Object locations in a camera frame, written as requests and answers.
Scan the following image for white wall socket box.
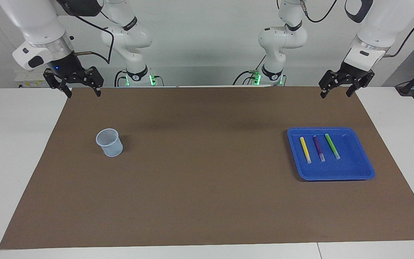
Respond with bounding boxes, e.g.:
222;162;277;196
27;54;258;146
15;70;55;88

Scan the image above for brown table mat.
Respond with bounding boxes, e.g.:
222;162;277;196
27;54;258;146
0;86;414;250

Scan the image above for black right arm gripper cable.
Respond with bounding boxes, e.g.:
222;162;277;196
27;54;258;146
72;11;116;65

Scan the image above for purple pen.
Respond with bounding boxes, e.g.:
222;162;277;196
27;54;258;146
313;136;326;162

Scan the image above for green pen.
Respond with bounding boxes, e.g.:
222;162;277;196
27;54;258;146
325;133;341;160

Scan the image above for black left base cable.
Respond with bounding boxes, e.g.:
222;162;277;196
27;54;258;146
233;54;267;86

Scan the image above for black arm gripper cable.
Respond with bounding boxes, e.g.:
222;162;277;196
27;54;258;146
72;11;116;65
300;0;414;58

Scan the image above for translucent plastic cup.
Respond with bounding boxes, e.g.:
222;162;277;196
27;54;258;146
96;128;124;157

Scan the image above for black left arm gripper cable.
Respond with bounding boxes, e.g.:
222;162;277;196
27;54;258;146
300;0;414;58

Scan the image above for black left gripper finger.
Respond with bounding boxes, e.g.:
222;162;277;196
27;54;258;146
346;70;376;97
318;70;341;99

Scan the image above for blue plastic tray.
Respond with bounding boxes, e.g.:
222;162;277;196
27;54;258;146
287;127;376;181

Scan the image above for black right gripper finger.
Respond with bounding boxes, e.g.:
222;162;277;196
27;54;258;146
79;67;104;97
43;69;73;98

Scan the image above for yellow pen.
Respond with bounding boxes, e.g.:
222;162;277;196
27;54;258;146
300;137;312;164

